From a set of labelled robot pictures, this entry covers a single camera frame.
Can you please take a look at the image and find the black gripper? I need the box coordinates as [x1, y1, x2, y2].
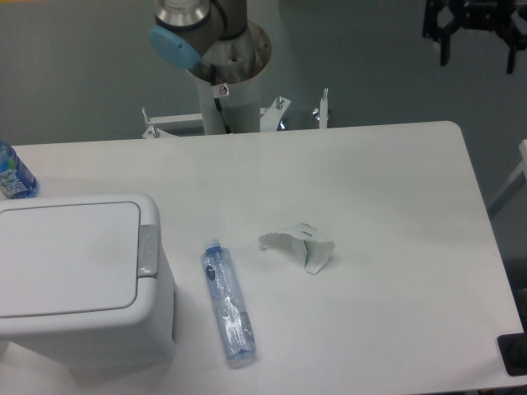
[422, 1, 526, 74]

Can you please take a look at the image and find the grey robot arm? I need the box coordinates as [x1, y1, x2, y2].
[148, 1, 526, 74]

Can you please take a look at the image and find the white trash can lid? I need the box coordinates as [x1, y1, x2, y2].
[1, 202, 140, 318]

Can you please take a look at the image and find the white plastic trash can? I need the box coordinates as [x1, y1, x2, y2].
[1, 193, 176, 369]

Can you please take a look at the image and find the crumpled white paper cup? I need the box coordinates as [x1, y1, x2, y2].
[259, 223, 335, 275]

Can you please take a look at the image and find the black table clamp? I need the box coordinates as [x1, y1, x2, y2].
[497, 332, 526, 377]

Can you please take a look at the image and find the grey lid push button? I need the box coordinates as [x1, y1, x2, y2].
[138, 225, 160, 278]

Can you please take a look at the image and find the empty clear plastic bottle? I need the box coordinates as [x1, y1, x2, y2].
[200, 239, 257, 368]

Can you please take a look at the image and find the blue labelled water bottle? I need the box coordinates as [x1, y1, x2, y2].
[1, 141, 39, 199]

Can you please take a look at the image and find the white frame at right edge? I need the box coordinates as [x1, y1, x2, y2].
[487, 140, 526, 218]

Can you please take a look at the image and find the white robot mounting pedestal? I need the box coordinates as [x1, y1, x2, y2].
[141, 21, 333, 140]

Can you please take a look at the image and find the black cable on pedestal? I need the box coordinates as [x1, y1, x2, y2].
[208, 63, 231, 135]

